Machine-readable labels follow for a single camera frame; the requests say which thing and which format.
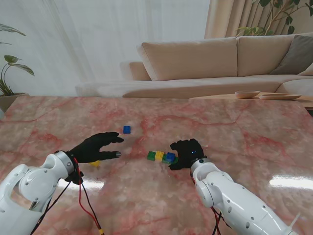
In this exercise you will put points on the yellow toy brick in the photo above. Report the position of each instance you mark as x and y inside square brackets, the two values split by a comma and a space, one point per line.
[95, 163]
[160, 156]

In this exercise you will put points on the green toy brick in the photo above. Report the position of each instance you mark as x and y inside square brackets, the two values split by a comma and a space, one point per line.
[176, 159]
[151, 156]
[166, 161]

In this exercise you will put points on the grey sofa cushion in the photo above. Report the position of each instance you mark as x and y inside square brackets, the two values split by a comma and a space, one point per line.
[296, 56]

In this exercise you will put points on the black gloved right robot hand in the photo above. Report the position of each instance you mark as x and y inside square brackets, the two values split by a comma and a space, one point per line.
[188, 153]

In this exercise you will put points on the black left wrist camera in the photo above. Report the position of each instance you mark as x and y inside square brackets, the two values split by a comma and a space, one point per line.
[75, 178]

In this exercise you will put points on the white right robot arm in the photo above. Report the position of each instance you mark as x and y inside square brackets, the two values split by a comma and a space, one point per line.
[237, 203]

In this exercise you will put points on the wooden bowl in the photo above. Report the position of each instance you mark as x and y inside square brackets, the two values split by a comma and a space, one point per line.
[247, 94]

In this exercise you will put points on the white zip tie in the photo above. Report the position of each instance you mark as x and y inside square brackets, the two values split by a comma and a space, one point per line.
[294, 221]

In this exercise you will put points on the flat wooden tray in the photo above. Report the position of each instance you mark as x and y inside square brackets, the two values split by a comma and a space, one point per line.
[280, 97]

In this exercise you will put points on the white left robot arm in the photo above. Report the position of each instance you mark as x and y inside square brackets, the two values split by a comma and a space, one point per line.
[24, 195]

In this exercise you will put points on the pale plant pot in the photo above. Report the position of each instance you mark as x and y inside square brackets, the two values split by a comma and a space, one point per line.
[9, 100]

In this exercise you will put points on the sheer white curtain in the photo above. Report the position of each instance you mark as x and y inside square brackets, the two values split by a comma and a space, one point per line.
[97, 36]

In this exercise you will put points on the large-leaf green houseplant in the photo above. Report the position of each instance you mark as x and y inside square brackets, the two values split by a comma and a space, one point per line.
[24, 69]

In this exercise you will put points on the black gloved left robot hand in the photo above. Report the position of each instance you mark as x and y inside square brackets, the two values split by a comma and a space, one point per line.
[93, 148]

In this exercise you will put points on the beige sofa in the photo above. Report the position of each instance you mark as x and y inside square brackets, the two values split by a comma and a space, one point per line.
[195, 61]

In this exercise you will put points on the beige curtain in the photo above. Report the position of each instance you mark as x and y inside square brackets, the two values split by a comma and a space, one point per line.
[220, 19]

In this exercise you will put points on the blue toy brick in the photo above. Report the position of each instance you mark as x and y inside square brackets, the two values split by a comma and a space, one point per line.
[170, 156]
[127, 129]

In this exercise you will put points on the tall leafy branch plant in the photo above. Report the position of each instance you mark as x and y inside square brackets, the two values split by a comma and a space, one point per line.
[254, 30]

